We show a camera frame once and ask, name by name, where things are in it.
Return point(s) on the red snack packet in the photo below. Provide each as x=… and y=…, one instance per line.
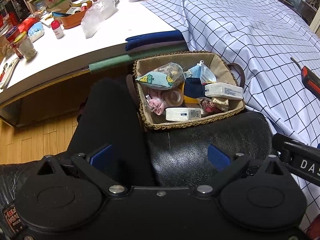
x=26, y=23

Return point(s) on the woven basket with fabric liner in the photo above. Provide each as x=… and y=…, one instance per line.
x=175, y=126

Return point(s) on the clear bag of patterned items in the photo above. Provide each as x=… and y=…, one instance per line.
x=172, y=70

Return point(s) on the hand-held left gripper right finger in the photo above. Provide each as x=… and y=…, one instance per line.
x=219, y=156

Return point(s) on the blue mask pack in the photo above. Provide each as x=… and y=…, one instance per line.
x=36, y=31

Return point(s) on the blue face mask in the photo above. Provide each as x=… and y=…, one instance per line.
x=206, y=73

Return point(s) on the white tissue pack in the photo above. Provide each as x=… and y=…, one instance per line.
x=182, y=114
x=223, y=91

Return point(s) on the red patterned cloth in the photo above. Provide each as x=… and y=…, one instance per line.
x=313, y=230

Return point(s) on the person's leg in black pants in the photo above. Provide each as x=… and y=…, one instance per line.
x=112, y=125

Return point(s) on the glass jar white contents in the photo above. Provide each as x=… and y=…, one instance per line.
x=26, y=47

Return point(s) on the tape roll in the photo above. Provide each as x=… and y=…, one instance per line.
x=175, y=98

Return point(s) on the clear plastic bag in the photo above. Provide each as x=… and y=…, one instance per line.
x=97, y=15

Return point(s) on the blue white checkered cloth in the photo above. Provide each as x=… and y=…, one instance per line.
x=237, y=30

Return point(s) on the red label jar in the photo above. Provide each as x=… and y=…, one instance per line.
x=12, y=42

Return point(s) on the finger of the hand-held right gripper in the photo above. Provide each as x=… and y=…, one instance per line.
x=281, y=142

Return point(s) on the orange leather tray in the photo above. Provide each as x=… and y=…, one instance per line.
x=73, y=21

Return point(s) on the navy and yellow cloth pouch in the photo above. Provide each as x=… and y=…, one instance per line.
x=192, y=87

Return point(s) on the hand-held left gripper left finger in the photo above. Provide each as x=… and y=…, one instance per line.
x=101, y=155

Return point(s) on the small white bottle red cap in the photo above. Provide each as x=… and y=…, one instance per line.
x=57, y=30

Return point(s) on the navy foam mat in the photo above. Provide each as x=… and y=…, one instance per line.
x=152, y=40

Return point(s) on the red polka dot fabric piece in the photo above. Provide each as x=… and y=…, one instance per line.
x=207, y=105

